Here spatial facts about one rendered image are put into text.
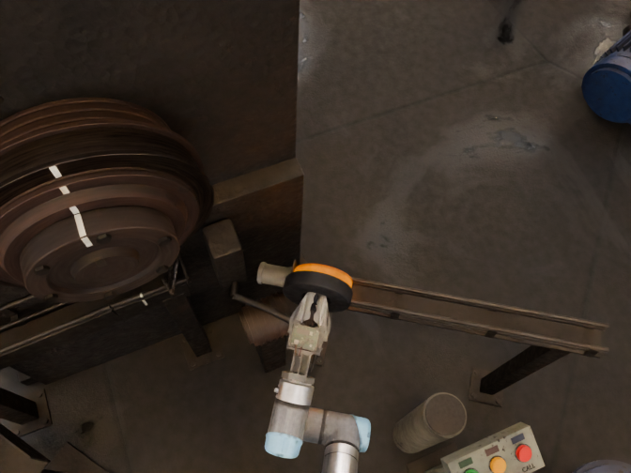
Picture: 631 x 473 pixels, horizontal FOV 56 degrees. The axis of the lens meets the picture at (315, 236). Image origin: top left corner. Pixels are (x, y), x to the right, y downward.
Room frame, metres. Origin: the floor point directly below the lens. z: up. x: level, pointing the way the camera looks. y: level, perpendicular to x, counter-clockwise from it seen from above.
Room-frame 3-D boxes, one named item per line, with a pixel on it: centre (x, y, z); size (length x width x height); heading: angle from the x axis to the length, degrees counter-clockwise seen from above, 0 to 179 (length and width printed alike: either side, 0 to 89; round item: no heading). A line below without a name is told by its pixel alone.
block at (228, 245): (0.60, 0.23, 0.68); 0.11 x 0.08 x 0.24; 28
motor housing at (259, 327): (0.51, 0.08, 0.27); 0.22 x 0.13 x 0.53; 118
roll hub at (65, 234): (0.39, 0.39, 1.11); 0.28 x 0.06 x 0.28; 118
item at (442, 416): (0.27, -0.40, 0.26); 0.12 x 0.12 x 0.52
